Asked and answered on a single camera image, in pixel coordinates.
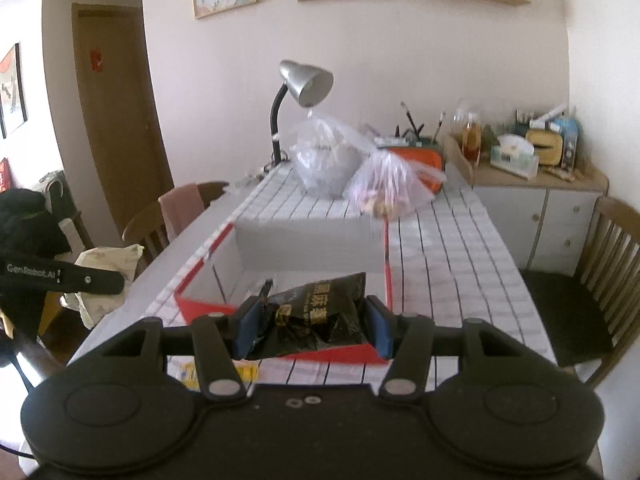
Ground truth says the pen holder with brushes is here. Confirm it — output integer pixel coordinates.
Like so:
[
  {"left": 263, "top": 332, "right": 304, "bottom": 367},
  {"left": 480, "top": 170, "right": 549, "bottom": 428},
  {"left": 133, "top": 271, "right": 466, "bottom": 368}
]
[{"left": 397, "top": 102, "right": 447, "bottom": 153}]

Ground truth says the white cabinet wooden top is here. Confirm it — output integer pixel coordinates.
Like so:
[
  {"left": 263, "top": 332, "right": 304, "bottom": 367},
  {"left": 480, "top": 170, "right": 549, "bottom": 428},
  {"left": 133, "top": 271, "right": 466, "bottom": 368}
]
[{"left": 470, "top": 160, "right": 611, "bottom": 276}]

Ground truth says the brown wooden door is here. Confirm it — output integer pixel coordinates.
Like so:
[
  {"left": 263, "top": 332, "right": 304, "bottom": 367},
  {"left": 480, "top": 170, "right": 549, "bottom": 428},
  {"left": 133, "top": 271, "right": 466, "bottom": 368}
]
[{"left": 71, "top": 4, "right": 173, "bottom": 236}]

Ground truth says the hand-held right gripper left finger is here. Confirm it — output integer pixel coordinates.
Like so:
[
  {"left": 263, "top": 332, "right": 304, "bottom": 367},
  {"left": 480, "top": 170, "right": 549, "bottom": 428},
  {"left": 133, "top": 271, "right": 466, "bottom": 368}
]
[{"left": 102, "top": 296, "right": 268, "bottom": 403}]

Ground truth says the black framed wall picture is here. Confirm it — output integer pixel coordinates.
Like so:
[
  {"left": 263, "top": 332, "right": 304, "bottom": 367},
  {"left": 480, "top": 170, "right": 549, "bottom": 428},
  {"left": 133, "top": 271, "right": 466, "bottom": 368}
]
[{"left": 0, "top": 42, "right": 27, "bottom": 138}]

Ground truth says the dark cloth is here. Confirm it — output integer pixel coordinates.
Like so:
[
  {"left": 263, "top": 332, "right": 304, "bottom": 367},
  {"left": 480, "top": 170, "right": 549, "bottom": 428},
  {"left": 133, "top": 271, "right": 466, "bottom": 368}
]
[{"left": 0, "top": 189, "right": 71, "bottom": 261}]

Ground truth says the glass jar amber liquid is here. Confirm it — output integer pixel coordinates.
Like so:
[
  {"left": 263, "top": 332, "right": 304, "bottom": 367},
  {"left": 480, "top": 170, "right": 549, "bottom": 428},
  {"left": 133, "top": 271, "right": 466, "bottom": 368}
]
[{"left": 452, "top": 105, "right": 483, "bottom": 166}]

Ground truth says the yellow tissue box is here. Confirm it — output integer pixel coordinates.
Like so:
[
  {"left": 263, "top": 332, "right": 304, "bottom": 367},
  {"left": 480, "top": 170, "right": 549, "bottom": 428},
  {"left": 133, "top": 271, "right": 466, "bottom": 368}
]
[{"left": 525, "top": 129, "right": 566, "bottom": 167}]

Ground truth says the blue carton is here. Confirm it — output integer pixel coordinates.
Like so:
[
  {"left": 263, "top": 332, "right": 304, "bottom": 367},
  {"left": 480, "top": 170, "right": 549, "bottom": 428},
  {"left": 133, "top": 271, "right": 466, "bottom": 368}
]
[{"left": 560, "top": 117, "right": 582, "bottom": 171}]

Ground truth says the black snack packet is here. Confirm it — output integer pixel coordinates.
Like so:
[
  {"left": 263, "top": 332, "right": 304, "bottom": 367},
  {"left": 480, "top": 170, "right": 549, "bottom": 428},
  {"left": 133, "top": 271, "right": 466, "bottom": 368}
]
[{"left": 245, "top": 272, "right": 373, "bottom": 361}]

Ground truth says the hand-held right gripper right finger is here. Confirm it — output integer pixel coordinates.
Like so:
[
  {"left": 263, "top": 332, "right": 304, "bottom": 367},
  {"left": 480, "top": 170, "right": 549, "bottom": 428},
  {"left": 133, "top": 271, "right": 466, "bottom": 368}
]
[{"left": 364, "top": 294, "right": 543, "bottom": 403}]

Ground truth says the red white cardboard box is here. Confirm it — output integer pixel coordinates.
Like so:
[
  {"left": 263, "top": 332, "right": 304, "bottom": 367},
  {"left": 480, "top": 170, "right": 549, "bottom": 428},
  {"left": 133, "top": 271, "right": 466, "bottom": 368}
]
[{"left": 174, "top": 217, "right": 392, "bottom": 365}]

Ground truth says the yellow snack packet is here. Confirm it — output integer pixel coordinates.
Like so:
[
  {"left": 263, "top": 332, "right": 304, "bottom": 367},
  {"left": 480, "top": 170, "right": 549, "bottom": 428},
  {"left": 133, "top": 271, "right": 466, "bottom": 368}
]
[{"left": 170, "top": 357, "right": 261, "bottom": 390}]

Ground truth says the large clear plastic bag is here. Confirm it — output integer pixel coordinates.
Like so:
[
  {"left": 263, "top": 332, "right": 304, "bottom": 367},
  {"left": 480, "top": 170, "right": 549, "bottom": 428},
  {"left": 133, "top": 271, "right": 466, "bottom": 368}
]
[{"left": 290, "top": 115, "right": 381, "bottom": 200}]

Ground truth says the checked white tablecloth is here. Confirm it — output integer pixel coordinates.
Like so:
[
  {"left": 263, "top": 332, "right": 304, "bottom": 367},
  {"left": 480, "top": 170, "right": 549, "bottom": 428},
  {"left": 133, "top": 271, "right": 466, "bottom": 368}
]
[{"left": 70, "top": 160, "right": 558, "bottom": 386}]

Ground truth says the cream cloth bag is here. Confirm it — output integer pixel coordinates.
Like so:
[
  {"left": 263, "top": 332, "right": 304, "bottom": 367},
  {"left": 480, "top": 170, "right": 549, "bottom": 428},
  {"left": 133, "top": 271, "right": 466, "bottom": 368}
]
[{"left": 62, "top": 245, "right": 146, "bottom": 328}]

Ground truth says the white tube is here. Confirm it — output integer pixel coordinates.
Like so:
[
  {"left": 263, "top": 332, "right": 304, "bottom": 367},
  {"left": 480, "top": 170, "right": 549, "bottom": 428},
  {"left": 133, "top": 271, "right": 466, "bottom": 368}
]
[{"left": 530, "top": 105, "right": 569, "bottom": 129}]

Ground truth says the pink cloth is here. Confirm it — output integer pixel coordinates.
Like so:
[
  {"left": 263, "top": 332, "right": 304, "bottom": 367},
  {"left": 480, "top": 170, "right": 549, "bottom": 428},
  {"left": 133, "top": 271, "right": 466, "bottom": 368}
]
[{"left": 159, "top": 183, "right": 206, "bottom": 243}]

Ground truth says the green white tissue box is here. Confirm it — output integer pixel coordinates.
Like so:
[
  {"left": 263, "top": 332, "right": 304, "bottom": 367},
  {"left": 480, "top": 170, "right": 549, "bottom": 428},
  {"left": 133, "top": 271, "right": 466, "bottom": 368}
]
[{"left": 490, "top": 135, "right": 541, "bottom": 180}]

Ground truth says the wooden chair dark cushion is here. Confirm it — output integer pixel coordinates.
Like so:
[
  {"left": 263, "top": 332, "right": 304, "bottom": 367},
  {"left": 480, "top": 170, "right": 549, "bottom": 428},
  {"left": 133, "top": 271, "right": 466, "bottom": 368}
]
[{"left": 520, "top": 195, "right": 640, "bottom": 391}]

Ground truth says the orange zip case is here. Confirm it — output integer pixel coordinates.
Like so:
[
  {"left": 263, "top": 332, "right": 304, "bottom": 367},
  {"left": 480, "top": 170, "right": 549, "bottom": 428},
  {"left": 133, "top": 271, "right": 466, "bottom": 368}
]
[{"left": 387, "top": 146, "right": 445, "bottom": 193}]

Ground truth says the plastic bag of colourful snacks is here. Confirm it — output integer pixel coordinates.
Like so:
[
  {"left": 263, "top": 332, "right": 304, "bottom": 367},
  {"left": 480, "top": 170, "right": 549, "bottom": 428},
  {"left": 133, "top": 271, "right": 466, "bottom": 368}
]
[{"left": 347, "top": 147, "right": 448, "bottom": 221}]

